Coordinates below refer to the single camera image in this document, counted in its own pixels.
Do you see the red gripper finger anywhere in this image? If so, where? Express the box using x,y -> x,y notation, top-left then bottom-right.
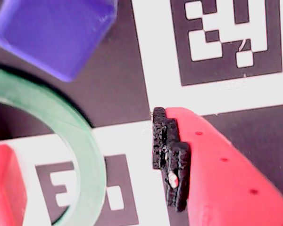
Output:
152,107 -> 283,226

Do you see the red cube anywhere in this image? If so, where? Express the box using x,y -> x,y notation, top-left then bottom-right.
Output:
0,144 -> 28,226

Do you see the black white marker board mat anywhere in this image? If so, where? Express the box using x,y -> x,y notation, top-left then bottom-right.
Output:
0,0 -> 283,226

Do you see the green plastic ring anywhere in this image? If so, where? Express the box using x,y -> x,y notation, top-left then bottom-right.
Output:
0,67 -> 107,226

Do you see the blue cube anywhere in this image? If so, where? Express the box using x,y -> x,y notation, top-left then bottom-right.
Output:
0,0 -> 118,82

